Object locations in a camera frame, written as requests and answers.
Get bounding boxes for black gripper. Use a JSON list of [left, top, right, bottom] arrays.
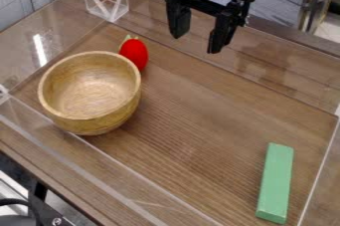
[[166, 0, 254, 54]]

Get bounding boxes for red plush fruit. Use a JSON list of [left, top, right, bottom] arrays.
[[118, 35, 149, 71]]

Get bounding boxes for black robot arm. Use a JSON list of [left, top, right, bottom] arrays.
[[165, 0, 254, 54]]

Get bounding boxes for metal table leg background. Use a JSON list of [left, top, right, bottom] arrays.
[[297, 0, 330, 34]]

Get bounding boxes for wooden bowl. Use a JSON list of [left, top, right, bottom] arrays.
[[37, 51, 141, 135]]

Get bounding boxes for green rectangular block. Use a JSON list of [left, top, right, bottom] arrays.
[[254, 142, 294, 224]]

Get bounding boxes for clear acrylic corner bracket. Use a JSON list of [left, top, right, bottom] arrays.
[[85, 0, 129, 23]]

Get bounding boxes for black table frame bracket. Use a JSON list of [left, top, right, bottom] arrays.
[[27, 181, 74, 226]]

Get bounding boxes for black cable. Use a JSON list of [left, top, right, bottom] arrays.
[[0, 197, 33, 218]]

